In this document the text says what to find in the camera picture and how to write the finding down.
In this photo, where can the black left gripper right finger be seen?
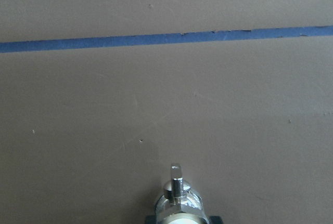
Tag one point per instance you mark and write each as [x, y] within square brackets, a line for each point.
[215, 220]

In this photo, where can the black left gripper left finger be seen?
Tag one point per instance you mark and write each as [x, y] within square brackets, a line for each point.
[150, 219]

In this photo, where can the chrome valve with white pipe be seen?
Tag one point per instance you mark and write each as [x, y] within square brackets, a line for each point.
[179, 203]

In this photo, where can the brown paper table cover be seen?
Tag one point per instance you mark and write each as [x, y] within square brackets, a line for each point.
[88, 135]

